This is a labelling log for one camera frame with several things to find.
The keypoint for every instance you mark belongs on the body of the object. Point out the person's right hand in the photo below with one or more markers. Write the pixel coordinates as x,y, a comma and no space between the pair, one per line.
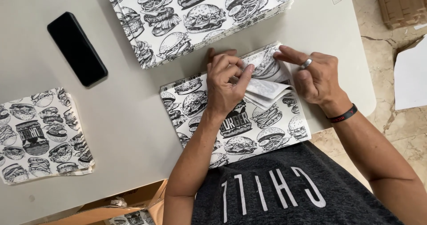
322,78

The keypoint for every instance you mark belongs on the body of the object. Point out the person's left hand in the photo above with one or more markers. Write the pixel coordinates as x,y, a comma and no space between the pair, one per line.
220,88

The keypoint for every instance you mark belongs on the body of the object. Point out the burger print paper sheet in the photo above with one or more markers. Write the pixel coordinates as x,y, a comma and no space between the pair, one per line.
267,121

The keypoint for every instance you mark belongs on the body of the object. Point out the black wristband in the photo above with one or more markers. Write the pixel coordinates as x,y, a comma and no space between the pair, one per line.
343,114

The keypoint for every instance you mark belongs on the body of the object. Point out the tall stack of burger papers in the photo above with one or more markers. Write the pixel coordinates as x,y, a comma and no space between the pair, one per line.
196,14

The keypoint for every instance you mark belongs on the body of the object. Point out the white flat board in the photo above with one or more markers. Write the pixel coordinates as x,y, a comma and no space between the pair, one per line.
412,81

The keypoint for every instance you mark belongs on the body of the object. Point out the brown cardboard box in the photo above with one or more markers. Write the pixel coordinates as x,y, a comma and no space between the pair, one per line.
403,4

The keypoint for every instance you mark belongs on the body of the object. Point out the dark grey printed shirt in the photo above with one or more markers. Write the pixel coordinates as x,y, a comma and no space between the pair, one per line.
293,191

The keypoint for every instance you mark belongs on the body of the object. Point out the open cardboard box with papers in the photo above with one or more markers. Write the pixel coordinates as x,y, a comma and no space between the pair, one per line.
133,205

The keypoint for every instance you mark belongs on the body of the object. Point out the black smartphone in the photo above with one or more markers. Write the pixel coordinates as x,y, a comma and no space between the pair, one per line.
77,48

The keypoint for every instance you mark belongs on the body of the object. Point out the pile of folded burger papers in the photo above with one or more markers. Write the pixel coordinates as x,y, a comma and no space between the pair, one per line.
40,135

